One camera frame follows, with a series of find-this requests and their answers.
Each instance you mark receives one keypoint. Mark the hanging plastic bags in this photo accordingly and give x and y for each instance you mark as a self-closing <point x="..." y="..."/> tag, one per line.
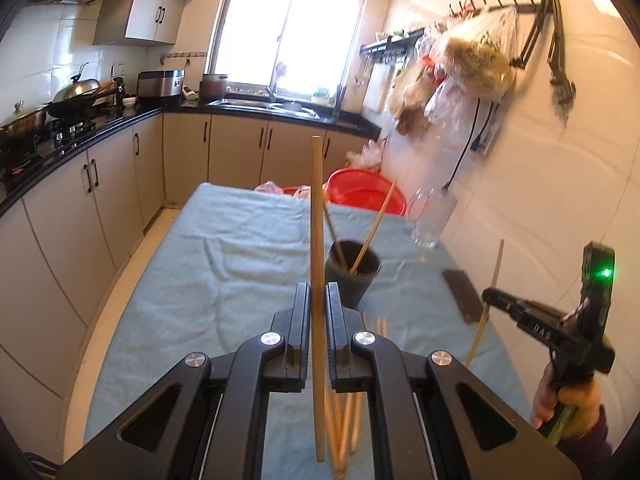
<point x="417" y="95"/>

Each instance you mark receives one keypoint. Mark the dark grey chopstick holder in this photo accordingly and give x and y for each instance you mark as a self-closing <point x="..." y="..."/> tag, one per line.
<point x="355" y="285"/>

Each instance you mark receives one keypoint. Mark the light blue table cloth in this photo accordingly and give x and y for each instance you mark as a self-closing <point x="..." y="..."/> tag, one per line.
<point x="225" y="270"/>

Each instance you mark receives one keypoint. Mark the steel pot with lid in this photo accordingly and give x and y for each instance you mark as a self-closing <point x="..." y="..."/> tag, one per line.
<point x="22" y="125"/>

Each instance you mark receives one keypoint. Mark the black wok with steel lid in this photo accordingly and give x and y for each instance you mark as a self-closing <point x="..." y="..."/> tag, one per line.
<point x="80" y="95"/>

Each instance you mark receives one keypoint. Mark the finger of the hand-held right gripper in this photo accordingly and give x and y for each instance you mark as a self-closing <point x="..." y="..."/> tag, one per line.
<point x="502" y="302"/>

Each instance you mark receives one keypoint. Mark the kitchen window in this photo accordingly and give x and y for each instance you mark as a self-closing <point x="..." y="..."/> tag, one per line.
<point x="290" y="30"/>

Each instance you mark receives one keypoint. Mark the crumpled clear plastic bag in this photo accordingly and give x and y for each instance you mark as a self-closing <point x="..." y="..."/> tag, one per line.
<point x="369" y="155"/>

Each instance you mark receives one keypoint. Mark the black smartphone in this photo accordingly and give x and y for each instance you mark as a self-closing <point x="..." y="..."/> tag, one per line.
<point x="462" y="292"/>

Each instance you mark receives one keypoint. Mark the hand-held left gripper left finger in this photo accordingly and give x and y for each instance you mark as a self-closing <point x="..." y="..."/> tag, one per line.
<point x="300" y="320"/>

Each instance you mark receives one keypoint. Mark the silver rice cooker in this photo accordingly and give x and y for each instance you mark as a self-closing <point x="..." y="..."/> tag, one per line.
<point x="160" y="84"/>

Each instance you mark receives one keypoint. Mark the beige wall cabinet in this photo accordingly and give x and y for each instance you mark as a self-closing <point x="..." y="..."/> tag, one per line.
<point x="145" y="15"/>

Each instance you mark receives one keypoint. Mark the steel faucet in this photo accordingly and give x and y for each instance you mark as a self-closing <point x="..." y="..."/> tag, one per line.
<point x="277" y="85"/>

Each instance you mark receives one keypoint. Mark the brown clay pot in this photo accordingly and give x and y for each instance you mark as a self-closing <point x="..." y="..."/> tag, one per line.
<point x="214" y="87"/>

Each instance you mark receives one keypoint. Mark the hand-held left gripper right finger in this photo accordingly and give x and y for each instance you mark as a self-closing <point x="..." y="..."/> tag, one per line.
<point x="334" y="320"/>

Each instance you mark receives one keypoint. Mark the light wooden chopstick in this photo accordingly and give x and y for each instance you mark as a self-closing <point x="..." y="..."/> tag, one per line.
<point x="375" y="220"/>
<point x="496" y="270"/>
<point x="316" y="210"/>

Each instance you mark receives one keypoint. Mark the steel kitchen sink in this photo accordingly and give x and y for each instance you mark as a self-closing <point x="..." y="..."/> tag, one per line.
<point x="265" y="106"/>

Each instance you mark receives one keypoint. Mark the beige base cabinets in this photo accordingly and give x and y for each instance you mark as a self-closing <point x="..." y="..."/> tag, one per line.
<point x="100" y="200"/>

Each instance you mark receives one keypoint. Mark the black wall hook rail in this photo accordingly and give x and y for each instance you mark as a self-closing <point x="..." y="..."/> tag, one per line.
<point x="500" y="7"/>

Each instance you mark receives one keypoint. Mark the bunch of wooden chopsticks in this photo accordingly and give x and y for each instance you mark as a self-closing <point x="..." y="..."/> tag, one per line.
<point x="345" y="425"/>

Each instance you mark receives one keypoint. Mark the black wall shelf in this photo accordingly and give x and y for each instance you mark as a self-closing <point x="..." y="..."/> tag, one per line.
<point x="392" y="45"/>

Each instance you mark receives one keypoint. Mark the person's right hand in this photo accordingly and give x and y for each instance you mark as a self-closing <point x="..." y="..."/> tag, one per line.
<point x="545" y="395"/>

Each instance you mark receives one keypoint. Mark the person's right forearm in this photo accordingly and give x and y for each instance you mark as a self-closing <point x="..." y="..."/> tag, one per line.
<point x="587" y="435"/>

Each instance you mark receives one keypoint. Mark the red plastic basket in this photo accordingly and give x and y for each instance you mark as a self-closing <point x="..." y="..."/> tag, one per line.
<point x="360" y="185"/>

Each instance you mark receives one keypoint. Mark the white cutting board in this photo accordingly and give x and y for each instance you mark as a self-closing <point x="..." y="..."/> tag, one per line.
<point x="377" y="87"/>

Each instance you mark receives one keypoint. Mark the clear glass pitcher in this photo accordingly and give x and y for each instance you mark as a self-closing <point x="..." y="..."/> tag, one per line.
<point x="432" y="220"/>

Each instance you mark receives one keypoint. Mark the black folding metal bracket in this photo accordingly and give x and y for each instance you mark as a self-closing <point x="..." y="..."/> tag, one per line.
<point x="557" y="50"/>

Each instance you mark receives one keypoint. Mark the black gas stove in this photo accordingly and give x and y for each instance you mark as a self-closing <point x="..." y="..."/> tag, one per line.
<point x="75" y="130"/>

